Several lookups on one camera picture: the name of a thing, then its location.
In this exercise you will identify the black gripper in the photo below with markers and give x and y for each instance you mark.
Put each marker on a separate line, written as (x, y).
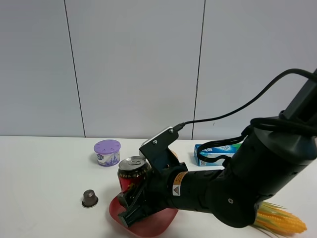
(145, 200)

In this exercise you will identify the red drink can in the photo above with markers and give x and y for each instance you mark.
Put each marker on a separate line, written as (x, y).
(131, 171)

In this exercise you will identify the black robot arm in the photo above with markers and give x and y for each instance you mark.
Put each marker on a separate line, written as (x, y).
(272, 152)

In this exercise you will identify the pink square plate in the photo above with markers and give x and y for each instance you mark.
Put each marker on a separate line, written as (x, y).
(151, 227)

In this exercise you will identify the grey coffee capsule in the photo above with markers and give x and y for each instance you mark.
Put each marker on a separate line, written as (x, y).
(89, 199)

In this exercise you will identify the purple lidded white tub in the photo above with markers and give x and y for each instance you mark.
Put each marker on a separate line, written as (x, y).
(107, 152)

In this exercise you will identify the blue green toothpaste box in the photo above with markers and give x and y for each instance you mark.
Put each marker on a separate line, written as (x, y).
(213, 152)

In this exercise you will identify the corn cob with husk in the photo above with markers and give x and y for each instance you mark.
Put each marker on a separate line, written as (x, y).
(275, 219)

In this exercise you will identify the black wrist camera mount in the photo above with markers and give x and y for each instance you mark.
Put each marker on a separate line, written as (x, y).
(161, 158)

